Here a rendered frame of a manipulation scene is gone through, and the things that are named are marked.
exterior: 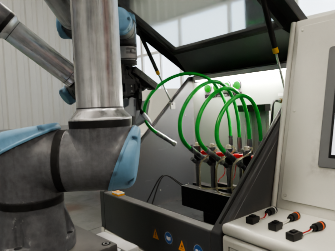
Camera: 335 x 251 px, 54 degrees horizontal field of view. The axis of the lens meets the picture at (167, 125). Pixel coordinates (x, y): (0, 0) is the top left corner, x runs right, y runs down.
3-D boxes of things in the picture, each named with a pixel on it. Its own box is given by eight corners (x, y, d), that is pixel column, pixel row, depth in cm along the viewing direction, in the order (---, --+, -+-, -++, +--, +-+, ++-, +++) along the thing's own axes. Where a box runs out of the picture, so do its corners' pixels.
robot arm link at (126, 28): (92, 34, 93) (100, 42, 104) (131, 32, 93) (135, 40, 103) (90, 5, 92) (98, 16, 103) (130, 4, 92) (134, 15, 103)
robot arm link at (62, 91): (63, 88, 119) (85, 71, 123) (54, 90, 128) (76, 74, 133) (76, 105, 122) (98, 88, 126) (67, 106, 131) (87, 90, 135)
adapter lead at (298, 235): (293, 242, 72) (292, 233, 72) (285, 239, 74) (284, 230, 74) (326, 230, 79) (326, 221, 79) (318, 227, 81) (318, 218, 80)
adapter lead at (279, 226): (275, 232, 79) (275, 223, 79) (267, 229, 80) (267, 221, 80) (301, 219, 87) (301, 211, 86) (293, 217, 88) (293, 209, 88)
